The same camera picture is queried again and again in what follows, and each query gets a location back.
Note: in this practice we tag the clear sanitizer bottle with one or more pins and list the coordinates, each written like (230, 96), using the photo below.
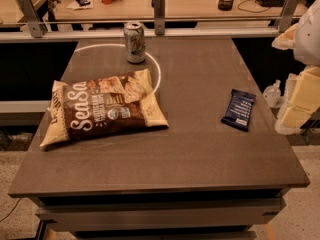
(272, 93)

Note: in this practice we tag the metal rail bracket right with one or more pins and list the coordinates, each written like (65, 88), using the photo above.
(283, 22)

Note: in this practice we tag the black mesh cup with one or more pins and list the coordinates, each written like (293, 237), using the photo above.
(225, 5)

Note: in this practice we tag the metal rail bracket left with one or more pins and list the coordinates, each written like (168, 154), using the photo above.
(36, 27)

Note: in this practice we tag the brown sea salt chip bag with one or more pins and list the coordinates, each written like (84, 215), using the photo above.
(102, 107)

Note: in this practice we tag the green soda can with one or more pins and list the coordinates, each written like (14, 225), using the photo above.
(134, 42)

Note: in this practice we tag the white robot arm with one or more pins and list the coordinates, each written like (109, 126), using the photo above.
(307, 37)

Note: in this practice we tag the metal rail bracket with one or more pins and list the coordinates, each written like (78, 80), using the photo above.
(283, 22)
(159, 16)
(36, 27)

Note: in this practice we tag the blue rxbar blueberry bar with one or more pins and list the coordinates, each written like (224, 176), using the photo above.
(239, 110)

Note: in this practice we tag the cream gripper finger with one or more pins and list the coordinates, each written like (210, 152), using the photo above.
(301, 100)
(285, 40)

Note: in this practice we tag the metal rail bracket middle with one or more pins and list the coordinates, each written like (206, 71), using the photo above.
(159, 16)

